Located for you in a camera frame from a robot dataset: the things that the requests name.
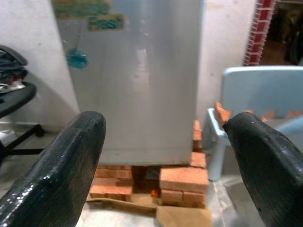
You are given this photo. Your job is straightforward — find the light blue plastic chair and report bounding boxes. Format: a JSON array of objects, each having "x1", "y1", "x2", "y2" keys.
[{"x1": 203, "y1": 65, "x2": 303, "y2": 183}]

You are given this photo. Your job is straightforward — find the dark clothes pile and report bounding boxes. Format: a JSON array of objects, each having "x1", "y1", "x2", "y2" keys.
[{"x1": 0, "y1": 45, "x2": 28, "y2": 93}]

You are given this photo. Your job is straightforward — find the green yellow fridge sticker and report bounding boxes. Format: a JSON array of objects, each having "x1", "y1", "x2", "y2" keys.
[
  {"x1": 52, "y1": 0, "x2": 112, "y2": 20},
  {"x1": 88, "y1": 13, "x2": 125, "y2": 32}
]

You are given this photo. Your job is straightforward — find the teal round fridge sticker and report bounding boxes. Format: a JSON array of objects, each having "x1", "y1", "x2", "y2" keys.
[{"x1": 66, "y1": 48, "x2": 90, "y2": 70}]

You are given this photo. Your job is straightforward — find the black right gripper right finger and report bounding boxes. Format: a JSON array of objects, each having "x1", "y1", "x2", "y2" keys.
[{"x1": 223, "y1": 112, "x2": 303, "y2": 227}]

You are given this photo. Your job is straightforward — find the red clay brick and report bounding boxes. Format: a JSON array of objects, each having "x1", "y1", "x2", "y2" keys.
[
  {"x1": 190, "y1": 152, "x2": 207, "y2": 169},
  {"x1": 161, "y1": 188, "x2": 184, "y2": 204},
  {"x1": 182, "y1": 191, "x2": 206, "y2": 209},
  {"x1": 93, "y1": 177, "x2": 134, "y2": 188},
  {"x1": 89, "y1": 185, "x2": 134, "y2": 202},
  {"x1": 192, "y1": 120, "x2": 202, "y2": 152},
  {"x1": 214, "y1": 101, "x2": 232, "y2": 125},
  {"x1": 95, "y1": 165, "x2": 133, "y2": 179},
  {"x1": 159, "y1": 166, "x2": 209, "y2": 192}
]

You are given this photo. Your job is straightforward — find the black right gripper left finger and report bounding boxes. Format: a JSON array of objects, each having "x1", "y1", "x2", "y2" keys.
[{"x1": 0, "y1": 110, "x2": 107, "y2": 227}]

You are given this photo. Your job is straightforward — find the brown cardboard sheet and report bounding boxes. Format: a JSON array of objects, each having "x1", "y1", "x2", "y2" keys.
[{"x1": 85, "y1": 198, "x2": 214, "y2": 227}]

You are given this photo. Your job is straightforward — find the red tiled pillar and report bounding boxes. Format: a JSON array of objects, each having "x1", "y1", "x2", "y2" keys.
[{"x1": 243, "y1": 0, "x2": 277, "y2": 67}]

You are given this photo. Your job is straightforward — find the silver fridge door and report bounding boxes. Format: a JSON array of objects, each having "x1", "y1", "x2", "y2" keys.
[{"x1": 51, "y1": 0, "x2": 205, "y2": 166}]

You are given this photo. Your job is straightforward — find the black office chair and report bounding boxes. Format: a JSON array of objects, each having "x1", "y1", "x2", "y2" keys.
[{"x1": 0, "y1": 44, "x2": 45, "y2": 166}]

